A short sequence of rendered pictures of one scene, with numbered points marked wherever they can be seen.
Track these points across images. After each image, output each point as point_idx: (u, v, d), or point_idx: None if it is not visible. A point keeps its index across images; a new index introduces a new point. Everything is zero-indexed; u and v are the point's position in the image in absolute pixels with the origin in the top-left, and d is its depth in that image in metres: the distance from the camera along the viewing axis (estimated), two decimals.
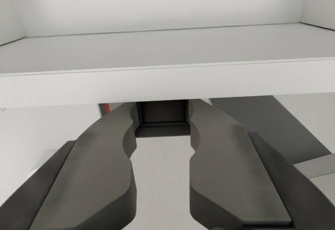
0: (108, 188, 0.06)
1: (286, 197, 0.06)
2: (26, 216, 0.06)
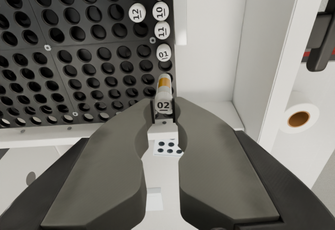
0: (119, 188, 0.06)
1: (273, 193, 0.06)
2: (39, 210, 0.06)
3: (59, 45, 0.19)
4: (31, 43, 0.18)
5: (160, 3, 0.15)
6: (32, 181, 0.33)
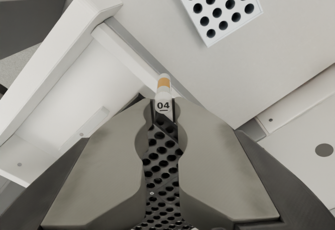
0: (119, 188, 0.06)
1: (273, 193, 0.06)
2: (39, 210, 0.06)
3: (152, 183, 0.30)
4: (156, 198, 0.30)
5: None
6: (328, 148, 0.28)
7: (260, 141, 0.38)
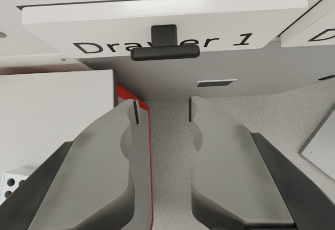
0: (106, 189, 0.06)
1: (289, 199, 0.06)
2: (24, 218, 0.06)
3: None
4: None
5: None
6: None
7: None
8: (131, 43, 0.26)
